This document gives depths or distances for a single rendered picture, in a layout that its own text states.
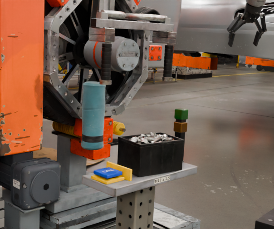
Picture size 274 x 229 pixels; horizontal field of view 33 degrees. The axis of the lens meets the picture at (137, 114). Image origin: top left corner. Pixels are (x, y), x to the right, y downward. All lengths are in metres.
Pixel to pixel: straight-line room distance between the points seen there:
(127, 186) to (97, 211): 0.61
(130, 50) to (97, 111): 0.28
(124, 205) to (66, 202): 0.42
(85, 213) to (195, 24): 2.89
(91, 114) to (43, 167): 0.29
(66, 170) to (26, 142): 0.56
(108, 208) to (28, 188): 0.45
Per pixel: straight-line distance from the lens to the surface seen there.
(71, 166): 2.13
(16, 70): 1.56
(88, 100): 1.79
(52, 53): 1.79
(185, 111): 1.78
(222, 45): 4.47
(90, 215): 2.11
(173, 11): 2.86
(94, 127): 1.80
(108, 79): 1.68
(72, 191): 2.13
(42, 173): 1.87
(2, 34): 1.53
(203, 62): 6.16
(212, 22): 4.49
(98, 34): 1.68
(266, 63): 7.88
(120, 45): 1.81
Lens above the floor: 0.94
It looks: 10 degrees down
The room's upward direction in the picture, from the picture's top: 3 degrees clockwise
